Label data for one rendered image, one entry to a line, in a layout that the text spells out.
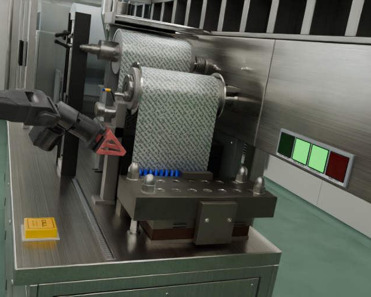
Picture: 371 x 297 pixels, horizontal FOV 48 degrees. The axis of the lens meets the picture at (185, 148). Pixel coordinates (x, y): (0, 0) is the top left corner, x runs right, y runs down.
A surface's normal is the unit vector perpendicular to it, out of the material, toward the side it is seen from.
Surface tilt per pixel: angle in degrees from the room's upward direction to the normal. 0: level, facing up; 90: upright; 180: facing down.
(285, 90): 90
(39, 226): 0
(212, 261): 90
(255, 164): 90
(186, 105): 90
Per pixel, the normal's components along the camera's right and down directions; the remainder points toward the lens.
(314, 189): -0.91, -0.05
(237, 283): 0.39, 0.26
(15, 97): 0.47, -0.74
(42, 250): 0.15, -0.96
